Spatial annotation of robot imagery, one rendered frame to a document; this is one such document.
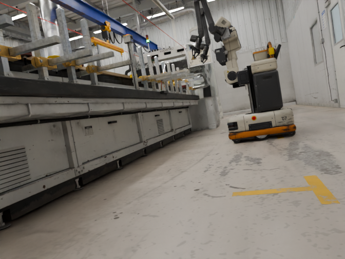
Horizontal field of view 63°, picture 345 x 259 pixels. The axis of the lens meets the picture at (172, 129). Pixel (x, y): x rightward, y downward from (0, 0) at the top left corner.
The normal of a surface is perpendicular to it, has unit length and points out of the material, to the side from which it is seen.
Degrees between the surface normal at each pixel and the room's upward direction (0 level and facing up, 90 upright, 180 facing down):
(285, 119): 90
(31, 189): 90
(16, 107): 90
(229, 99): 90
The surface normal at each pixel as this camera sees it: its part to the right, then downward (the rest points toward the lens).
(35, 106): 0.95, -0.15
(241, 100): -0.28, 0.10
